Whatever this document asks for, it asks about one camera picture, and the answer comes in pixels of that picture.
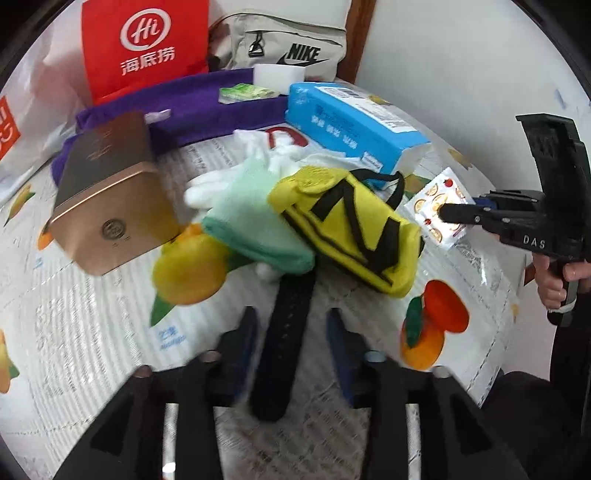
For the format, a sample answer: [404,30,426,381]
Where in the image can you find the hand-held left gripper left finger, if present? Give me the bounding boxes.
[53,305,259,480]

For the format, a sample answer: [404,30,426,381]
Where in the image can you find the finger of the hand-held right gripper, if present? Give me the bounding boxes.
[475,194,509,212]
[436,202,504,232]

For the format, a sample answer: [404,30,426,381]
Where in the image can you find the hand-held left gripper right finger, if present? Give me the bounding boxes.
[325,308,529,480]

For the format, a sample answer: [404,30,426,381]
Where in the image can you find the fruit printed packet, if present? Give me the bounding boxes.
[404,167,476,252]

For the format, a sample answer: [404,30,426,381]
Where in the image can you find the black watch strap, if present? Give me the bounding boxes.
[249,270,317,423]

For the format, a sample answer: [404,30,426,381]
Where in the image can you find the yellow black pouch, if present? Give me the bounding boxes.
[268,166,426,297]

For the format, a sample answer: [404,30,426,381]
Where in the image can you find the person's right forearm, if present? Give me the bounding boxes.
[549,295,591,384]

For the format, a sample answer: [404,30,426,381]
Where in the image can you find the person's right hand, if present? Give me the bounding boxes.
[533,258,591,310]

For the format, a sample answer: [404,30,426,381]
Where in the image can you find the light green cloth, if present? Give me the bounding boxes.
[201,157,317,275]

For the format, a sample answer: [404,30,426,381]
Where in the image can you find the blue tissue box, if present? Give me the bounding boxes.
[284,82,432,190]

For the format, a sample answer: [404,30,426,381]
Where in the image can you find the white cotton gloves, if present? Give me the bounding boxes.
[184,128,310,208]

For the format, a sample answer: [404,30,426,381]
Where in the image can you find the gold tin box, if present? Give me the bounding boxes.
[48,111,183,277]

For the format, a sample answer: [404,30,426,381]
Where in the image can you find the person's dark clothing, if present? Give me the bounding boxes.
[480,369,591,480]

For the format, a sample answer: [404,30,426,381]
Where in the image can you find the purple towel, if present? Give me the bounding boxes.
[51,69,296,185]

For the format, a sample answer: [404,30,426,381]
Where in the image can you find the white sponge block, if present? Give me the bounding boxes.
[254,63,305,88]

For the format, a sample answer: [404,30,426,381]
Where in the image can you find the green wet wipe packet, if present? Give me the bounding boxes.
[218,83,280,104]

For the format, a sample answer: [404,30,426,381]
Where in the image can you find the grey waist bag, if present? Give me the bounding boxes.
[206,11,347,84]

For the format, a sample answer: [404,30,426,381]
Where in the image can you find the red paper bag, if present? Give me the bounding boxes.
[81,0,209,106]

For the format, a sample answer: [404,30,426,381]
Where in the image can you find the white plastic shopping bag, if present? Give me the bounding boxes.
[0,28,93,204]

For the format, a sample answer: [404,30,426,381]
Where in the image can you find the wooden door frame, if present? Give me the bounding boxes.
[337,0,377,86]

